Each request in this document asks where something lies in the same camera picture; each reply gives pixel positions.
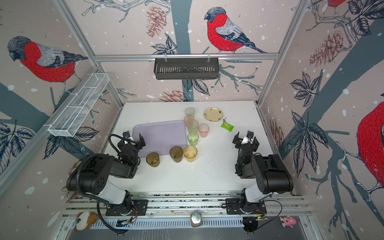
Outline brown textured glass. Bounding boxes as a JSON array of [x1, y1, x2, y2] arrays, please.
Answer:
[[146, 153, 160, 168], [170, 146, 183, 163]]

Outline amber yellow glass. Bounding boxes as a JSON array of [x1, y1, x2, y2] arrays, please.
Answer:
[[183, 145, 198, 163]]

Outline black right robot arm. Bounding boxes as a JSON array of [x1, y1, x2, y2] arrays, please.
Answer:
[[229, 131, 294, 214]]

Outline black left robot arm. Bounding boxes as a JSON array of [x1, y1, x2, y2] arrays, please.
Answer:
[[66, 131, 148, 217]]

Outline lilac plastic tray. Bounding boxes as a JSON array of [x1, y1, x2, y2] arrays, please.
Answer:
[[133, 120, 188, 158]]

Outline green snack packet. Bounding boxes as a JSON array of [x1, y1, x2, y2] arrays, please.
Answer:
[[221, 120, 234, 132]]

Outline cream small plate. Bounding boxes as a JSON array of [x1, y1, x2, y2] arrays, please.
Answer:
[[204, 107, 224, 122]]

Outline pink glass front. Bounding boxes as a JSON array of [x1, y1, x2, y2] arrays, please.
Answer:
[[198, 124, 210, 138]]

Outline pink glass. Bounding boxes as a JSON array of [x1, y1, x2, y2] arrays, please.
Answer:
[[198, 124, 210, 138], [184, 115, 195, 126]]

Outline bright green glass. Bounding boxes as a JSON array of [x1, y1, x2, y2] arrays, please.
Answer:
[[188, 132, 200, 146]]

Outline pale green large glass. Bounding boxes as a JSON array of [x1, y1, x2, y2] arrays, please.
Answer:
[[187, 120, 199, 133]]

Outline pink glass behind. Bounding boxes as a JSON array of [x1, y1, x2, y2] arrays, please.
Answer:
[[184, 115, 195, 126]]

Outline pale green far glass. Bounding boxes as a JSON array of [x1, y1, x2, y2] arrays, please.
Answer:
[[185, 108, 196, 118]]

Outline plush guinea pig toy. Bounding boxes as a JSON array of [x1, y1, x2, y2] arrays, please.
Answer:
[[74, 212, 99, 232]]

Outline horizontal aluminium bar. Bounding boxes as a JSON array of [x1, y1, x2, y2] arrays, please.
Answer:
[[94, 53, 280, 63]]

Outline pink plush toy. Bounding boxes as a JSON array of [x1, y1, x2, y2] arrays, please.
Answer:
[[280, 216, 297, 229]]

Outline silver round object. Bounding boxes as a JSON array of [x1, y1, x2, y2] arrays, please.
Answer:
[[190, 212, 203, 227]]

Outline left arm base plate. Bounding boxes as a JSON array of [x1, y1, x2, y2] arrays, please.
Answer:
[[106, 200, 149, 217]]

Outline white wire mesh shelf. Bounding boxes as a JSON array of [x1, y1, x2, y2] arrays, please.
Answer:
[[48, 73, 110, 137]]

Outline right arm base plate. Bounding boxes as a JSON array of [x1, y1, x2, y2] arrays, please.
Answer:
[[221, 198, 266, 215]]

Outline black corrugated cable hose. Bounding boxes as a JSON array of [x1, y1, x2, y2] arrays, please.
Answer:
[[95, 200, 130, 235]]

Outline black hanging wire basket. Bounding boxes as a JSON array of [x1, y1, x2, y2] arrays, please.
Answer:
[[154, 58, 220, 80]]

